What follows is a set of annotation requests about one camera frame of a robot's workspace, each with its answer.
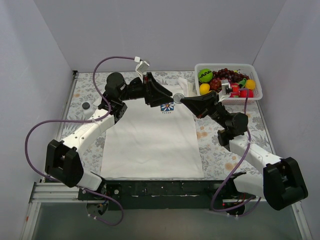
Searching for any white daisy print t-shirt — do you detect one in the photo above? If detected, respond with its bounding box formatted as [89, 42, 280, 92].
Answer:
[99, 77, 205, 180]

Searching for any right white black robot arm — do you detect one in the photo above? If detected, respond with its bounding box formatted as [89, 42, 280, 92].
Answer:
[180, 92, 309, 212]

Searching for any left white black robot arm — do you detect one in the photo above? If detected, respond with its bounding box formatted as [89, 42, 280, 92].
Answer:
[45, 72, 173, 200]

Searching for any yellow lemon toy left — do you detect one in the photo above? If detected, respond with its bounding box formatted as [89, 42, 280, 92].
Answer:
[199, 83, 211, 95]

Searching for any floral patterned table mat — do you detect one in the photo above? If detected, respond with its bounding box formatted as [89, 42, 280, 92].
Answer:
[66, 71, 272, 180]

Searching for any dark red grape bunch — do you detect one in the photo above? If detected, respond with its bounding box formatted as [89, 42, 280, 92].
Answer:
[209, 68, 250, 93]

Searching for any green toy ball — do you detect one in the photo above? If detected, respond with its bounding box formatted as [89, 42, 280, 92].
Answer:
[197, 68, 213, 83]

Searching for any red dragon fruit toy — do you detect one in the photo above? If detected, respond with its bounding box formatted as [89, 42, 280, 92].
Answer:
[229, 83, 241, 98]

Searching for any red apple toy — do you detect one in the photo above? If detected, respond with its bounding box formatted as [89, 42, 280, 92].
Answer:
[239, 89, 254, 98]

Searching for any white bottle black cap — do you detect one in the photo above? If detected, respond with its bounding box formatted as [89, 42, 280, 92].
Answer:
[81, 101, 95, 119]

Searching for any yellow fruit toy right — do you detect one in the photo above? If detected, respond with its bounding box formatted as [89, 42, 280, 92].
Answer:
[245, 79, 256, 90]

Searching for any white plastic fruit basket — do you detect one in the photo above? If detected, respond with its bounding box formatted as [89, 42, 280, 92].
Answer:
[194, 63, 263, 105]

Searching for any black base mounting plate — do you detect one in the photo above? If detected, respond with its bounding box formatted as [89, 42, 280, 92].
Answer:
[77, 178, 258, 211]

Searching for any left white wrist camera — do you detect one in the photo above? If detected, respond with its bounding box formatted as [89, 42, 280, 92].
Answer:
[134, 56, 150, 80]

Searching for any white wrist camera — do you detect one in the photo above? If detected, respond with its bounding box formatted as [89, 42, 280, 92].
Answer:
[218, 79, 232, 102]
[134, 56, 150, 80]

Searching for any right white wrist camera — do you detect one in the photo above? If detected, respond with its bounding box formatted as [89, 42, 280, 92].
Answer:
[218, 79, 232, 102]

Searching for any aluminium frame rail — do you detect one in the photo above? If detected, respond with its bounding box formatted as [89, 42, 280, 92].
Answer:
[29, 181, 301, 203]

